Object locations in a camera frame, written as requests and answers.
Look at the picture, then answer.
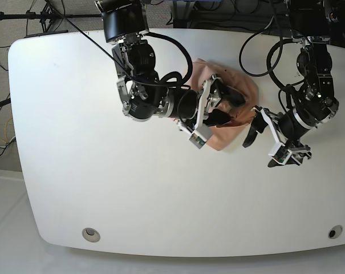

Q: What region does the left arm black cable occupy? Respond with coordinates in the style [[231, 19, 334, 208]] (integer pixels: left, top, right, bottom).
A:
[[239, 0, 304, 95]]

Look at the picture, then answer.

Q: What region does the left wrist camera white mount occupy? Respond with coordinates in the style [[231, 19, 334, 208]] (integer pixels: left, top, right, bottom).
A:
[[253, 106, 293, 163]]

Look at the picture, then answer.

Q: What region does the peach T-shirt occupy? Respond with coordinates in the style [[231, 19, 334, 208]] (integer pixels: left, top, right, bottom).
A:
[[187, 59, 258, 151]]

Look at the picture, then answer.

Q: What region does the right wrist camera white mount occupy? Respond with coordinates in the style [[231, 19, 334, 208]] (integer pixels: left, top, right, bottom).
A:
[[176, 74, 221, 149]]

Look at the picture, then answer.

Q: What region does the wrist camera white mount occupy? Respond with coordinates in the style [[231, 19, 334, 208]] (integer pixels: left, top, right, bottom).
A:
[[176, 74, 221, 149], [253, 106, 293, 163]]

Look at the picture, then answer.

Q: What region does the right table grommet hole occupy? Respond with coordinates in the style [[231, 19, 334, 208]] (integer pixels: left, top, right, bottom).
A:
[[328, 225, 343, 239]]

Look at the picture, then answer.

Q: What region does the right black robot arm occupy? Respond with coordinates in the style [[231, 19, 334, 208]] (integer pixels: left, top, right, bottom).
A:
[[95, 1, 246, 132]]

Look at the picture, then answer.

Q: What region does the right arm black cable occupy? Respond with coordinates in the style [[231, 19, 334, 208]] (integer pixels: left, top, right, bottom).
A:
[[43, 0, 194, 89]]

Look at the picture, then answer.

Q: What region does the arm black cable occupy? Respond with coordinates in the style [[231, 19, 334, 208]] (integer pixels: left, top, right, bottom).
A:
[[43, 0, 194, 89], [239, 0, 304, 95]]

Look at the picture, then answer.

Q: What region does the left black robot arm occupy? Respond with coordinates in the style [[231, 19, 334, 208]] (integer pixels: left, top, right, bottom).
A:
[[243, 1, 339, 168]]

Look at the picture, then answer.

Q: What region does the left table grommet hole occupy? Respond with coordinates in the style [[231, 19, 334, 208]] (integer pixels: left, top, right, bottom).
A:
[[82, 228, 100, 243]]

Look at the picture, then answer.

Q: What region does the black tripod stand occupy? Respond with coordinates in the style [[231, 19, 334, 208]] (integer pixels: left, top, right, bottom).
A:
[[0, 1, 101, 33]]

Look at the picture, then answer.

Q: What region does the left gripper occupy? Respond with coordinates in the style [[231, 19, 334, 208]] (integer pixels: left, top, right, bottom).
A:
[[242, 110, 314, 168]]

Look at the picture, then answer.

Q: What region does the table grommet hole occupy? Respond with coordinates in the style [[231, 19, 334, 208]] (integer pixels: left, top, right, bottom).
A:
[[82, 228, 100, 243], [328, 225, 343, 239]]

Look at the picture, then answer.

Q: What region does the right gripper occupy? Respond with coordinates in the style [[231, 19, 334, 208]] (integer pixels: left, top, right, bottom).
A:
[[177, 75, 246, 128]]

